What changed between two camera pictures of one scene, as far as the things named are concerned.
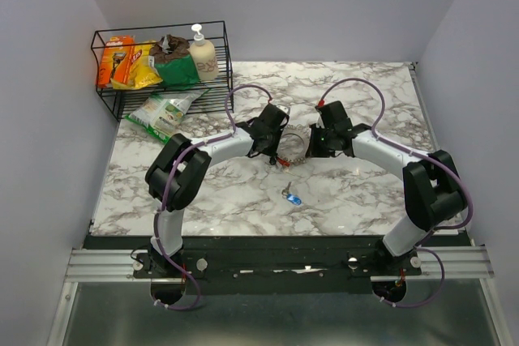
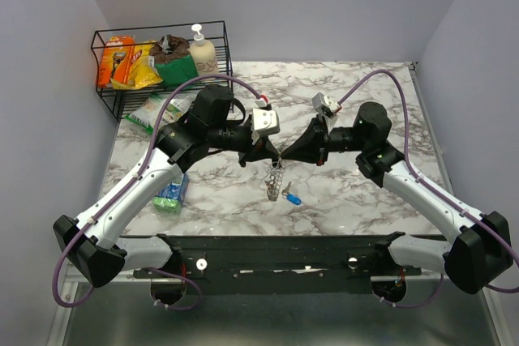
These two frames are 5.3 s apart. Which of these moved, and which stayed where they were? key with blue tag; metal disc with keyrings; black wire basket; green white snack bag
Moved: metal disc with keyrings
Stayed: black wire basket; green white snack bag; key with blue tag
